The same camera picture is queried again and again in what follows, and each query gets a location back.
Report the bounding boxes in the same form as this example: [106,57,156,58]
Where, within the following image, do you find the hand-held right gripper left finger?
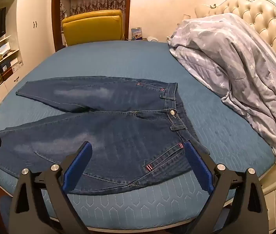
[8,141,93,234]

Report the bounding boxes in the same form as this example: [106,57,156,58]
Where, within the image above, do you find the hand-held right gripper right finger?
[184,140,269,234]

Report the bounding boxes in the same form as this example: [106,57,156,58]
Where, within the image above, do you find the dark blue denim pants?
[0,76,211,195]

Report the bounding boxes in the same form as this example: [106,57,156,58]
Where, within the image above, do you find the dark box with white label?
[0,58,23,79]

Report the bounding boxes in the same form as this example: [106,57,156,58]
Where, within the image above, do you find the white box on shelf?
[0,42,12,64]

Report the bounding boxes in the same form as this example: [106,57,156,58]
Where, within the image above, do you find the blue quilted bed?
[0,40,276,226]

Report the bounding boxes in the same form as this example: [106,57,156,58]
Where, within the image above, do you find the grey star-print duvet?
[168,13,276,162]

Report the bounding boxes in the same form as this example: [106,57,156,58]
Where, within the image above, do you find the yellow armchair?
[62,10,124,47]

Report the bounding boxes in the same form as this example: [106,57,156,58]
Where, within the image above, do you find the small blue picture box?
[131,27,144,41]

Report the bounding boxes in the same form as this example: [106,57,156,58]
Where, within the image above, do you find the cream tufted headboard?
[195,0,276,75]

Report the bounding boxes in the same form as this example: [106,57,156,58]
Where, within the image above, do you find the cream wall cabinet with shelves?
[0,0,56,127]

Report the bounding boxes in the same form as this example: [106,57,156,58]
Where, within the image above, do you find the brown wooden door frame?
[51,0,132,52]

